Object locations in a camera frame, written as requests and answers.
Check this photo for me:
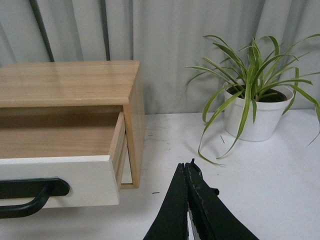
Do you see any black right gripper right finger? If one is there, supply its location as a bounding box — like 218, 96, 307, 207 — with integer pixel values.
185, 159, 257, 240

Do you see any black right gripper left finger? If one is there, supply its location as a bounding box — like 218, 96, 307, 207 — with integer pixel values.
144, 163, 188, 240

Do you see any white top drawer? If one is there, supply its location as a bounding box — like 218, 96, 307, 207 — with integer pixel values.
0, 112, 127, 208

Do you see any black drawer handle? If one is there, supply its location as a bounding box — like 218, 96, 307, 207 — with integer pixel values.
0, 177, 71, 219

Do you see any wooden drawer cabinet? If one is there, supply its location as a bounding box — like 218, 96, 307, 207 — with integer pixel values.
0, 60, 145, 189

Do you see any white plant pot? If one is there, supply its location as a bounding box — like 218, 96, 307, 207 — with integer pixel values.
224, 86, 294, 142

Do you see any green spider plant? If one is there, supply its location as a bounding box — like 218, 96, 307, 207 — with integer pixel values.
184, 33, 320, 167

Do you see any white curtain backdrop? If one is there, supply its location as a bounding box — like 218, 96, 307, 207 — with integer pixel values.
0, 0, 320, 114

